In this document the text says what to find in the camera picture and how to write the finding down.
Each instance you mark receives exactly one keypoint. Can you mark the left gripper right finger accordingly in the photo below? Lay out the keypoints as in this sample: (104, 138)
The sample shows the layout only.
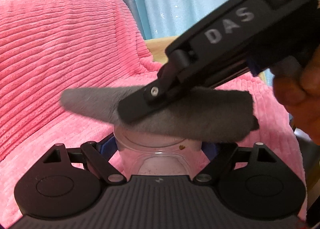
(219, 167)

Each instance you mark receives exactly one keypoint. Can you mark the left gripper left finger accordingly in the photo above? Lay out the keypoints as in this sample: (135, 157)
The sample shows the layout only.
(98, 155)

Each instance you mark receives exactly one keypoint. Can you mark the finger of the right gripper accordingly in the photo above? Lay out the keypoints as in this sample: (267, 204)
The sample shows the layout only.
(156, 94)

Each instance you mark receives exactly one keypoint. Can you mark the clear plastic jar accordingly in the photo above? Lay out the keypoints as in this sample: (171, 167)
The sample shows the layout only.
(151, 154)

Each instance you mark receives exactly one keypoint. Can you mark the grey cleaning cloth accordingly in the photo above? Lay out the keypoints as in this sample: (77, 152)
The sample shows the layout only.
(203, 114)

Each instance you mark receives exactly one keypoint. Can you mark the right hand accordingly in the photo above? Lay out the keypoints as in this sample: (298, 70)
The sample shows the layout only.
(300, 97)

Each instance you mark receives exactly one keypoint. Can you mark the yellow sofa cover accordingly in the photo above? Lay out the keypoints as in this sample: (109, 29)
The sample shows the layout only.
(157, 47)

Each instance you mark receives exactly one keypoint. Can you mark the pink ribbed blanket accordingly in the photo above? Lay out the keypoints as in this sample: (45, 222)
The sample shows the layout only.
(48, 46)

